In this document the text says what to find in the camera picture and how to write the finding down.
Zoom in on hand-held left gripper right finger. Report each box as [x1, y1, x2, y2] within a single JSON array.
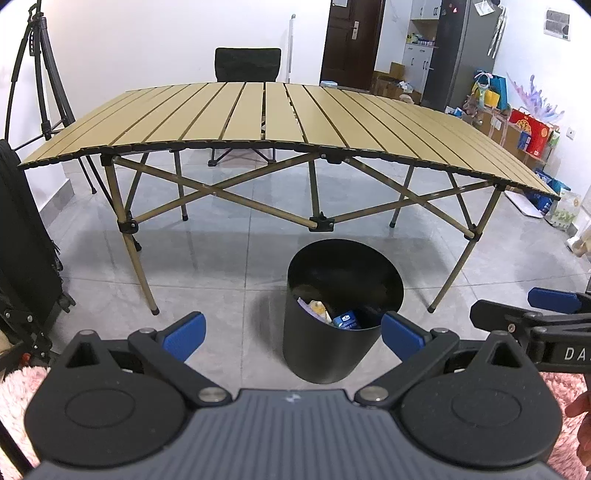
[[355, 311, 532, 409]]

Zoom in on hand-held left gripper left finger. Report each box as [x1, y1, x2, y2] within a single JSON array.
[[59, 311, 234, 409]]

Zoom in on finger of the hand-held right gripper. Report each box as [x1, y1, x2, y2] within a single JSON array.
[[527, 287, 591, 315], [470, 299, 536, 344]]

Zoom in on blue drink carton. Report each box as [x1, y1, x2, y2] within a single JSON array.
[[332, 311, 365, 330]]

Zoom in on black round trash bin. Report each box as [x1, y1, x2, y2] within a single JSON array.
[[283, 239, 404, 385]]

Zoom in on clear plastic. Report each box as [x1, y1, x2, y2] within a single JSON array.
[[307, 300, 333, 322]]

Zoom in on person's right hand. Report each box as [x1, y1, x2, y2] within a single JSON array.
[[564, 391, 591, 462]]

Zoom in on beige object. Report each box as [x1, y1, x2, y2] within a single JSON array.
[[568, 226, 591, 257]]

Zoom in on white green package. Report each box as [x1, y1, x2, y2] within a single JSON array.
[[549, 191, 581, 230]]

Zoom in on flat white board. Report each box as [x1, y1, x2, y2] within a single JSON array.
[[503, 189, 546, 217]]

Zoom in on blue package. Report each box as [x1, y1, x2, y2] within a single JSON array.
[[534, 168, 571, 215]]

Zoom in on red gift box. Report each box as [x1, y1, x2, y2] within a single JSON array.
[[508, 108, 555, 155]]

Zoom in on pink fluffy clothing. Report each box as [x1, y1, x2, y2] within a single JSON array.
[[0, 367, 51, 467]]

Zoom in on black suitcase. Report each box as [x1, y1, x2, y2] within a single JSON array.
[[0, 138, 77, 370]]

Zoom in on purple coral decoration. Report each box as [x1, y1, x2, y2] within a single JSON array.
[[505, 71, 566, 123]]

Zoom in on blue and yellow gift bags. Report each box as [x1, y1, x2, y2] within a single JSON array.
[[470, 70, 509, 112]]

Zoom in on tan slatted folding table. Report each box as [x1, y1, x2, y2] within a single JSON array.
[[18, 80, 561, 317]]

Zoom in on small cardboard box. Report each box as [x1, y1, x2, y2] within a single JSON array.
[[372, 62, 423, 104]]

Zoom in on grey refrigerator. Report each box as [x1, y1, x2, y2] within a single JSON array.
[[421, 0, 504, 112]]

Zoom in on white cabinet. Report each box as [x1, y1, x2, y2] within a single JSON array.
[[374, 0, 439, 95]]

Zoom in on dark green folding chair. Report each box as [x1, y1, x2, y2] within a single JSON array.
[[208, 47, 282, 168]]

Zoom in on dark brown door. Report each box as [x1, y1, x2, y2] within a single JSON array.
[[320, 0, 386, 86]]

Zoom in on white pole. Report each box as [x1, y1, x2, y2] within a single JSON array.
[[287, 14, 297, 84]]

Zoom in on black camera tripod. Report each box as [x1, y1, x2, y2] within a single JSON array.
[[4, 0, 100, 195]]

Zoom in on white wall panel box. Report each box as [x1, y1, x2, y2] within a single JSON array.
[[544, 7, 573, 42]]

